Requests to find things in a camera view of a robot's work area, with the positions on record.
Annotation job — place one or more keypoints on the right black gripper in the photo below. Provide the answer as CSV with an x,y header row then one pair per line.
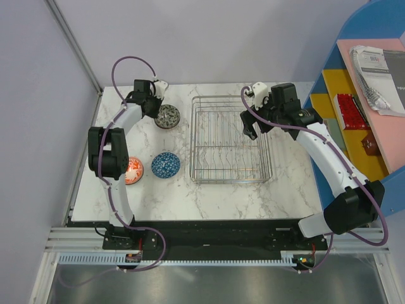
x,y
248,120

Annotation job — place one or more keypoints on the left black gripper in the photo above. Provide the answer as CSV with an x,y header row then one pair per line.
x,y
159,102

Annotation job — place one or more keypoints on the leaf pattern bowl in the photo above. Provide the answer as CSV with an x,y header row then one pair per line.
x,y
168,117

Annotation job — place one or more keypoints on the metal wire dish rack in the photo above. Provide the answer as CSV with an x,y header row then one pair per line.
x,y
219,151

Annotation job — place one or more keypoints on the blue triangle pattern bowl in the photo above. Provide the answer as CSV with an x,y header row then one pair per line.
x,y
165,165

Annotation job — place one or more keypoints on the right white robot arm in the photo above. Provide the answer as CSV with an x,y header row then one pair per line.
x,y
356,205

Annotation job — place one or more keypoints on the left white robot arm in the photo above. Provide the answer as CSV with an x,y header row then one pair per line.
x,y
107,146

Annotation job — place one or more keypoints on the orange floral bowl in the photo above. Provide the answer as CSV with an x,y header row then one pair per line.
x,y
135,171

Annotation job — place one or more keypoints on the pale green box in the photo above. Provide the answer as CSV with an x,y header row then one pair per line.
x,y
335,132

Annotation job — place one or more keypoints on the red patterned box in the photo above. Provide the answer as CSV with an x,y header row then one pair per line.
x,y
350,112

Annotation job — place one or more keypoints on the brown small toy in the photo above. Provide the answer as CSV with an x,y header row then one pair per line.
x,y
370,145

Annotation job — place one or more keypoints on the aluminium corner profile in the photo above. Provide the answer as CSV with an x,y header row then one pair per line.
x,y
73,43

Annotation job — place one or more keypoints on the blue wooden shelf unit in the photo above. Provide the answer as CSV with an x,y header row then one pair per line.
x,y
378,24

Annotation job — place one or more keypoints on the spiral bound booklet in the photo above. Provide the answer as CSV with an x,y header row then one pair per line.
x,y
380,75

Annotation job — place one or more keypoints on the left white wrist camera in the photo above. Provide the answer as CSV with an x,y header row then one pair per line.
x,y
159,89

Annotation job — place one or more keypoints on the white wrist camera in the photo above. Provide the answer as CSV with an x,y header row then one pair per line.
x,y
159,89
259,93

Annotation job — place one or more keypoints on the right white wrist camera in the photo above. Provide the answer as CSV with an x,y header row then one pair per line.
x,y
259,93

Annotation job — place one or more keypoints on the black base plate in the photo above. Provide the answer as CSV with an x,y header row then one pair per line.
x,y
258,238

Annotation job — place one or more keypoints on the aluminium rail frame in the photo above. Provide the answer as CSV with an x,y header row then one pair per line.
x,y
85,239

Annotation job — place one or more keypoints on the white cable duct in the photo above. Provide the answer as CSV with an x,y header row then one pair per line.
x,y
126,259

